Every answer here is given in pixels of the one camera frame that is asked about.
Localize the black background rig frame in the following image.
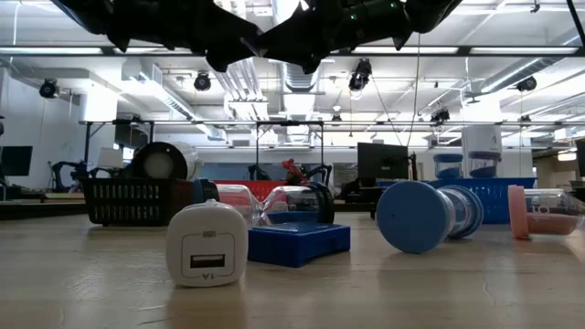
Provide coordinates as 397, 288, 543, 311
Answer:
80, 119, 325, 184

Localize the blue capped hourglass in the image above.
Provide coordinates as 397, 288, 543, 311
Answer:
376, 180, 484, 255
432, 153, 464, 180

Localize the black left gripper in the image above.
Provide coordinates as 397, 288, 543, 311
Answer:
107, 0, 264, 73

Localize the blue plastic basket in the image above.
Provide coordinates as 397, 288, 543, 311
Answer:
377, 176, 537, 225

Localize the black computer monitor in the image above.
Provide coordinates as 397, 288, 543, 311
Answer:
356, 142, 410, 180
0, 145, 34, 177

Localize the white black USB charger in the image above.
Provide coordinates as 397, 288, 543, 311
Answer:
165, 199, 250, 289

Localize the black capped hourglass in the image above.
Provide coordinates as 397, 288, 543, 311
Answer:
190, 177, 335, 226

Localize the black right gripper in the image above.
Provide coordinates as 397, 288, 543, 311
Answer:
241, 0, 412, 75

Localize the blue plastic box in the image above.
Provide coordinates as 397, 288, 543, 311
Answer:
247, 210, 352, 269

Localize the red plastic basket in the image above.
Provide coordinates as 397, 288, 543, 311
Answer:
213, 179, 293, 202

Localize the red and green ornament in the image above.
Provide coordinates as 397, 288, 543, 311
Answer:
281, 157, 305, 186

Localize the white cylindrical lamp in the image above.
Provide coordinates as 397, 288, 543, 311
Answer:
131, 141, 202, 182

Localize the black plastic basket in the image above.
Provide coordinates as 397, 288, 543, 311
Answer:
80, 176, 196, 228

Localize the pink capped hourglass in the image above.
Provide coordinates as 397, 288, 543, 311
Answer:
506, 184, 585, 241

